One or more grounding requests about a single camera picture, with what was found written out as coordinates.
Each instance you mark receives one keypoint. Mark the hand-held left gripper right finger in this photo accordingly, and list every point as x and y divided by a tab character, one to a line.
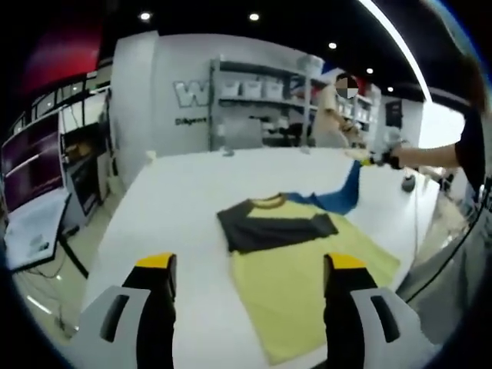
346	326

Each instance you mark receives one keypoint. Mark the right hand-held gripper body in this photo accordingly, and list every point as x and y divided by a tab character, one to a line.
392	140

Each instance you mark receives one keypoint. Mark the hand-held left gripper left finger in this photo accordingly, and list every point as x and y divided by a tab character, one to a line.
153	326

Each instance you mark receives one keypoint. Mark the yellow garment grey blue sleeves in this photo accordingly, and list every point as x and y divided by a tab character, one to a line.
288	276

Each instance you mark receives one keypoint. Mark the black poster stand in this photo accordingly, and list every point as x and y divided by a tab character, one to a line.
393	112

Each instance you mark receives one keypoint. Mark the small grey object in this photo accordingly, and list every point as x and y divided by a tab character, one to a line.
408	184

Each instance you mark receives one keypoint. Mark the white ceiling light strip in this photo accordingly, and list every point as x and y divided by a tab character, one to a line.
399	42

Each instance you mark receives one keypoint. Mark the person's grey trousers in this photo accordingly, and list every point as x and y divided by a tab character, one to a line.
442	292

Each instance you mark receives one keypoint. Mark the black desk leg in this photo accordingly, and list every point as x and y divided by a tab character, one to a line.
75	257

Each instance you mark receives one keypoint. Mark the white storage bin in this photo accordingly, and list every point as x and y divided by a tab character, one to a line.
273	89
232	88
252	88

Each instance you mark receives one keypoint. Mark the grey metal shelf rack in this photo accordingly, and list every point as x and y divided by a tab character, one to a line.
261	107

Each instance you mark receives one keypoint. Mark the white side desk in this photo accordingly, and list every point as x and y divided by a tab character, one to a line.
36	234

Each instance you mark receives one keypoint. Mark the dark equipment cabinet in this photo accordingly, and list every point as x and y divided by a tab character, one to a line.
86	180

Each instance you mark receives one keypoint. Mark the small white object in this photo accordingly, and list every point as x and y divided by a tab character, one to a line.
150	156

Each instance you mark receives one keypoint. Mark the group of ceiling spotlights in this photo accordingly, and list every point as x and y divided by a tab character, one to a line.
253	16

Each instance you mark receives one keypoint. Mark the cardboard box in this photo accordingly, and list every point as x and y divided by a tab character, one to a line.
80	147

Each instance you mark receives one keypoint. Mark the purple screen monitor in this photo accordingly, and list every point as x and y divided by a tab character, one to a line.
32	165

